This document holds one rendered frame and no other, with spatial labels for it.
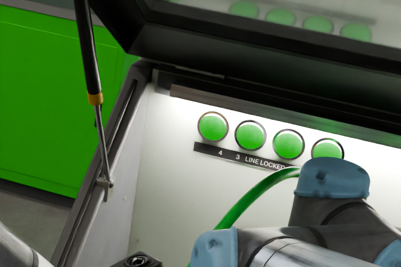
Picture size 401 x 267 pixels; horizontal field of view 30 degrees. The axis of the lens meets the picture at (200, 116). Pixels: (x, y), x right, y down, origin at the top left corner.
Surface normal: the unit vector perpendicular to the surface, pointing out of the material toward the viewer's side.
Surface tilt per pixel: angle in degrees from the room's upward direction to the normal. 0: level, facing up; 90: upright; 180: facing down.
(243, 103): 90
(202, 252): 91
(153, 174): 90
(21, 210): 0
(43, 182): 90
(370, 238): 22
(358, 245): 30
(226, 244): 17
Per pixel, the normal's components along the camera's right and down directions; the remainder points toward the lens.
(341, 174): 0.15, -0.94
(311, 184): -0.77, 0.04
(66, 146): -0.27, 0.28
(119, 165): 0.96, 0.22
